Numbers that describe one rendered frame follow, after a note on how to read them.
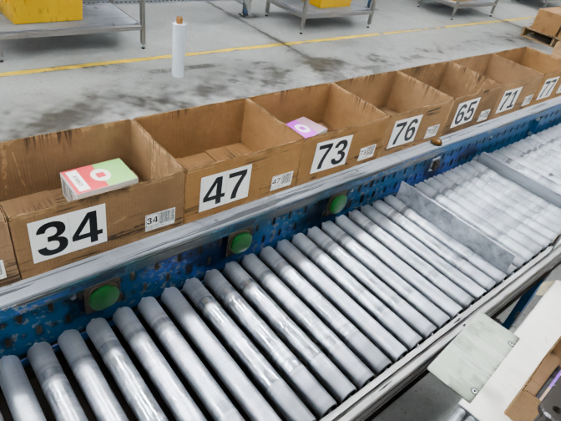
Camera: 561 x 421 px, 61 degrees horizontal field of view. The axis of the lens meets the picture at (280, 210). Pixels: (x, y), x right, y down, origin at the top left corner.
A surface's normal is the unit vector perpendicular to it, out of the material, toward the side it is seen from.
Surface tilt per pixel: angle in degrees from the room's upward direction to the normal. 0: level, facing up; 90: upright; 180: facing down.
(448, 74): 90
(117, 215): 91
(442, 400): 0
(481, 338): 0
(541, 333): 0
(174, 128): 90
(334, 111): 90
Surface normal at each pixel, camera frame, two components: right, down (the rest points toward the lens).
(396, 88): -0.75, 0.29
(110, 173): 0.15, -0.79
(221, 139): 0.62, 0.54
